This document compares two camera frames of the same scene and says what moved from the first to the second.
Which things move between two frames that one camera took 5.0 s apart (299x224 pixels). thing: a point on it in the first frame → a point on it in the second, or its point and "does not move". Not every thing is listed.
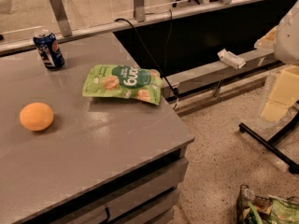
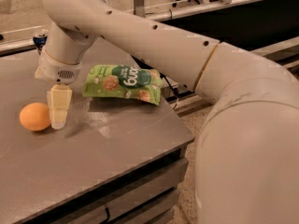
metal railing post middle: x=138 y=3 does not move
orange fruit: x=36 y=117 does not move
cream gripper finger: x=285 y=91 → x=59 y=98
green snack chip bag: x=123 y=81 does not move
